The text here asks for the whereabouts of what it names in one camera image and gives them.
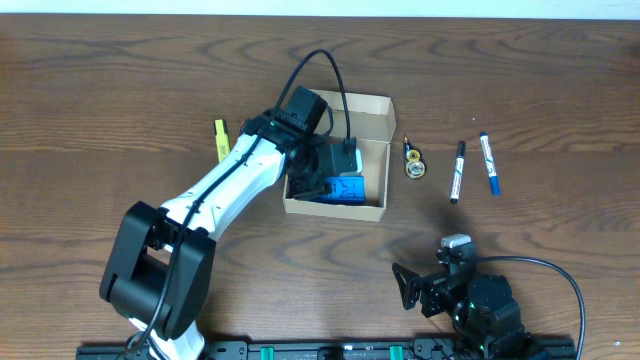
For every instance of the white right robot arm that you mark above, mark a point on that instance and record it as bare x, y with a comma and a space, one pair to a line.
482, 309

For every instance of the yellow highlighter pen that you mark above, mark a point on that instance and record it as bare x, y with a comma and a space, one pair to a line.
221, 139

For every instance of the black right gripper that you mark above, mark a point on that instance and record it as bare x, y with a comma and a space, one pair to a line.
434, 284

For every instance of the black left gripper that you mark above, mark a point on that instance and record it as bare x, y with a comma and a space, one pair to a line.
308, 185

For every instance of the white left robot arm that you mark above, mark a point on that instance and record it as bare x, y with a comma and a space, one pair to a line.
159, 269

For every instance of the brown cardboard box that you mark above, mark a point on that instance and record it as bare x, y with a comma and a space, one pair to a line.
371, 120

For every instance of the black whiteboard marker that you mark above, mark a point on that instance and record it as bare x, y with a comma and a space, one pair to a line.
458, 173

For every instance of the blue plastic staple remover block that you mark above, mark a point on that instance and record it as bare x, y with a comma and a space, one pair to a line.
344, 190

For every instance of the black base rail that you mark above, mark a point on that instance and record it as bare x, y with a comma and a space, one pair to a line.
418, 348

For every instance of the blue whiteboard marker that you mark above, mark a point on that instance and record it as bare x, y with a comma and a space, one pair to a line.
490, 164

